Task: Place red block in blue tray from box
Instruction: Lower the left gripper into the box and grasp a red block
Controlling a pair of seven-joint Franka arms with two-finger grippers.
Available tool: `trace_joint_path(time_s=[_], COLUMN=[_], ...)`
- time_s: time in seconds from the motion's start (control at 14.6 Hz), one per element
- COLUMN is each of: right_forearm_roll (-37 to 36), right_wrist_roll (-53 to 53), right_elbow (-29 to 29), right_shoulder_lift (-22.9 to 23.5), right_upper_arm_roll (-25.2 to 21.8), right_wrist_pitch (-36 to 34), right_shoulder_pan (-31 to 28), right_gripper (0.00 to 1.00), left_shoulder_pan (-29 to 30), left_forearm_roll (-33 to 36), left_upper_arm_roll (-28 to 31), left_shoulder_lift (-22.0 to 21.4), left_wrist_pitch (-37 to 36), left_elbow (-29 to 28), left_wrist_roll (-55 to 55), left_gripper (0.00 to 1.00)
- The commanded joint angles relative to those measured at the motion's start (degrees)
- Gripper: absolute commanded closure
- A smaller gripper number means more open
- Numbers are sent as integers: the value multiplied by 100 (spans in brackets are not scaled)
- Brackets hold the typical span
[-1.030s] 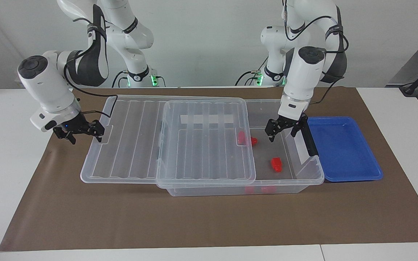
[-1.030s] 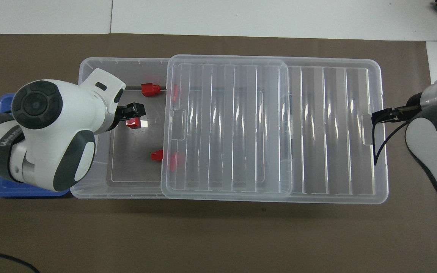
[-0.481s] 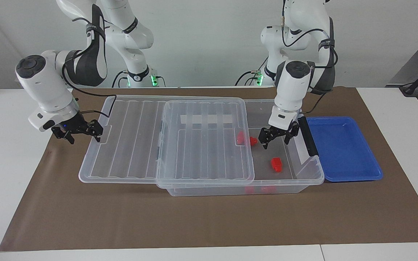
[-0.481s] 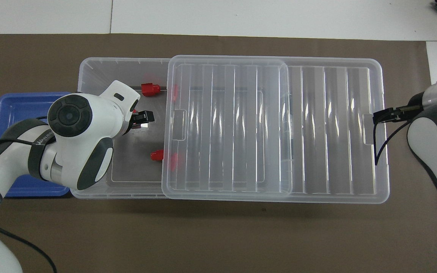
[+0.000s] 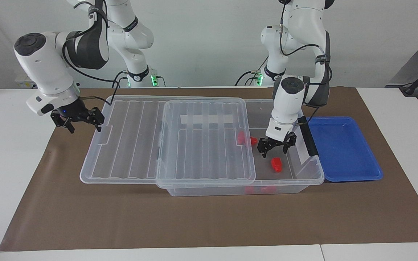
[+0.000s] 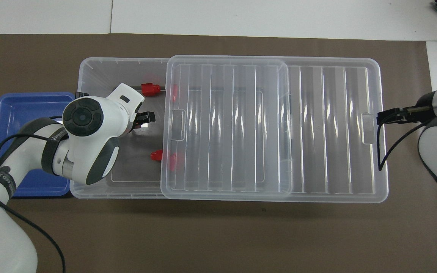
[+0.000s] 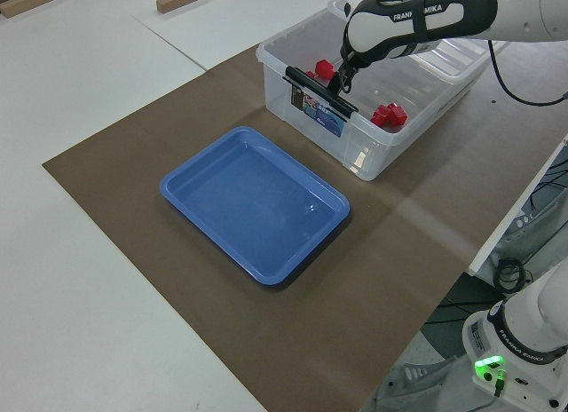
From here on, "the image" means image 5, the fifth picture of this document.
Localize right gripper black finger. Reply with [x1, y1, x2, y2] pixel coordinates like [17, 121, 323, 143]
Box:
[87, 107, 105, 132]
[51, 115, 75, 134]

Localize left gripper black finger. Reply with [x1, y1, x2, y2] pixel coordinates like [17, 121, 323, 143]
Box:
[257, 137, 272, 159]
[283, 132, 298, 154]

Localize clear ribbed plastic lid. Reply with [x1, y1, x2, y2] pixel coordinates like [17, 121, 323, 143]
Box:
[80, 95, 257, 188]

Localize clear plastic storage box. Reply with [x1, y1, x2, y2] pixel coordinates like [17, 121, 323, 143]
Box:
[157, 98, 325, 197]

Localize blue plastic tray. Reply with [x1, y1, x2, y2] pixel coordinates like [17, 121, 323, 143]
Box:
[306, 116, 383, 183]

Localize white power strip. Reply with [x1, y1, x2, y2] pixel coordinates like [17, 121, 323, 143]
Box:
[15, 74, 37, 89]

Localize brown table mat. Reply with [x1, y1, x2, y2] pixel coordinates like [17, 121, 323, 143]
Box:
[0, 87, 418, 252]

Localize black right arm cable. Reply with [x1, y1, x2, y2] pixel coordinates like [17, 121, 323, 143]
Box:
[62, 0, 130, 107]

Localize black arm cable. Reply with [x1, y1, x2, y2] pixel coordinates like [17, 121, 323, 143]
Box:
[279, 0, 334, 124]
[62, 0, 130, 107]

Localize black box latch handle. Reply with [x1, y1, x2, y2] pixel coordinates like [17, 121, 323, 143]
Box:
[300, 116, 319, 157]

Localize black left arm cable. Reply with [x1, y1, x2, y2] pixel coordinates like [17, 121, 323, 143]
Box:
[279, 0, 334, 124]

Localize black right base cables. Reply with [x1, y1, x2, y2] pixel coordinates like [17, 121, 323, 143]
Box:
[112, 69, 166, 88]

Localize black base cables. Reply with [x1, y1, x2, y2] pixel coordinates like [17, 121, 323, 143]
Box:
[112, 69, 166, 88]
[235, 56, 268, 87]

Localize black left base cables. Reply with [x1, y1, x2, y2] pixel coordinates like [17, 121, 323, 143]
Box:
[235, 56, 268, 87]

